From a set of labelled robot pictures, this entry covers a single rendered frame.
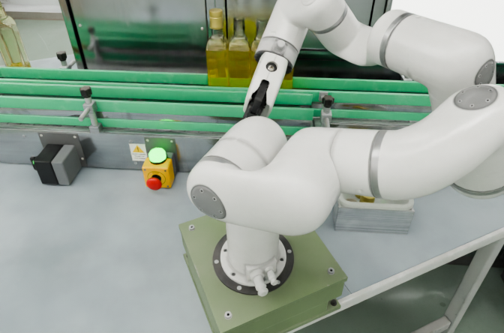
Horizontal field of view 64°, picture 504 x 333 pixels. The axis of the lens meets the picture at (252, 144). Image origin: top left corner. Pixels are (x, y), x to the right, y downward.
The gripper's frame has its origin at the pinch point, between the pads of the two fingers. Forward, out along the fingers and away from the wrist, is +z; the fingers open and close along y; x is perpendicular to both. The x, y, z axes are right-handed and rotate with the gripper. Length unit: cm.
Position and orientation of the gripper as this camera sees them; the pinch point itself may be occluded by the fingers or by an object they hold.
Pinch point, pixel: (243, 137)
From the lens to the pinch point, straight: 71.2
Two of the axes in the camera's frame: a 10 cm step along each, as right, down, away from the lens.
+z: -3.6, 9.1, -1.9
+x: -9.3, -3.7, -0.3
